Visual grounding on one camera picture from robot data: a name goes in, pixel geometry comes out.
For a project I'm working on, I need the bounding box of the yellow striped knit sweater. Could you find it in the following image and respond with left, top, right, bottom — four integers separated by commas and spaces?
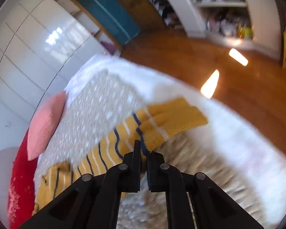
32, 98, 208, 214

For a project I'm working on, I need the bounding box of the red floral long pillow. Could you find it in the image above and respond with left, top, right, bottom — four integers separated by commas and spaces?
7, 133, 38, 228

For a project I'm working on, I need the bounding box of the white fleece blanket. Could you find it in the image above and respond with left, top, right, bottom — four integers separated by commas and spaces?
65, 55, 286, 228

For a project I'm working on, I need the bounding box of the beige heart-patterned quilt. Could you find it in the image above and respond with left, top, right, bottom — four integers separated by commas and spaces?
34, 71, 266, 225

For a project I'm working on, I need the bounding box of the pink knit pillow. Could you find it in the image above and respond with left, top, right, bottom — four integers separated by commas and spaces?
27, 91, 66, 161

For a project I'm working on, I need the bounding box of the white bed headboard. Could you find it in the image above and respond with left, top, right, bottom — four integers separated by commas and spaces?
0, 147, 18, 217

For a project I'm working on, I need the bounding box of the white glossy wardrobe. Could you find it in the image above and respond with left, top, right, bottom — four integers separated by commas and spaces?
0, 0, 108, 106

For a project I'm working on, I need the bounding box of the brown wooden door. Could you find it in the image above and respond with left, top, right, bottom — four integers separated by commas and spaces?
118, 0, 167, 31

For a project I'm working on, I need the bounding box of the white shelf unit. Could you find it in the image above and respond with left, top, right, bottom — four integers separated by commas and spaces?
168, 0, 284, 60

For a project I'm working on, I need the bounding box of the teal door curtain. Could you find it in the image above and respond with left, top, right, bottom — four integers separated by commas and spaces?
77, 0, 140, 46

